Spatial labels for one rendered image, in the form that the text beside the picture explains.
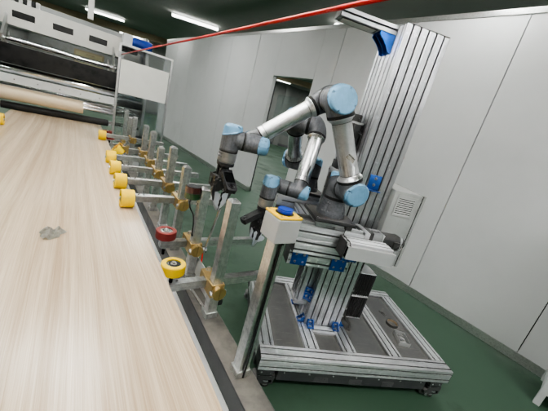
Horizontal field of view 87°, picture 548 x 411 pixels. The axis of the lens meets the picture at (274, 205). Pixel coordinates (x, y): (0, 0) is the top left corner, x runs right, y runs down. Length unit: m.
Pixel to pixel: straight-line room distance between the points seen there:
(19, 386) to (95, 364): 0.11
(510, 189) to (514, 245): 0.49
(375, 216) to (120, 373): 1.50
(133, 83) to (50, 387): 3.17
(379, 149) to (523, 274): 2.00
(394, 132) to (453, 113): 1.82
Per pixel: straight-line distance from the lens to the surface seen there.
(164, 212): 1.70
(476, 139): 3.39
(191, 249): 1.23
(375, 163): 1.71
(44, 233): 1.17
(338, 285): 1.94
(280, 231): 0.69
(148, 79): 3.61
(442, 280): 3.49
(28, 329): 0.82
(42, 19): 3.88
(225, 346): 1.06
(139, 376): 0.70
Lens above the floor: 1.43
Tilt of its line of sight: 16 degrees down
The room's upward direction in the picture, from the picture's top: 15 degrees clockwise
